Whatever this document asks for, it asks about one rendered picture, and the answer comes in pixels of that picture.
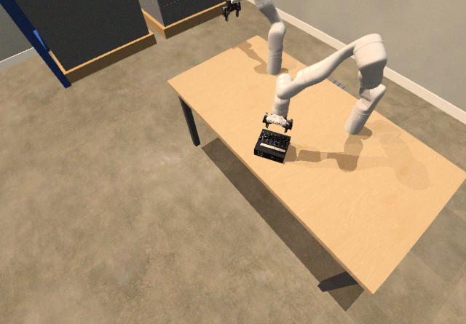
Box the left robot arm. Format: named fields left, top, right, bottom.
left=266, top=34, right=387, bottom=135

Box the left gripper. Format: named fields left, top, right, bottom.
left=262, top=112, right=293, bottom=133

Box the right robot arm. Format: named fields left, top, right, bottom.
left=254, top=0, right=286, bottom=75

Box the black lighting desk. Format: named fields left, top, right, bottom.
left=253, top=129, right=291, bottom=163

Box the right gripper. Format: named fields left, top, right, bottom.
left=222, top=0, right=241, bottom=22

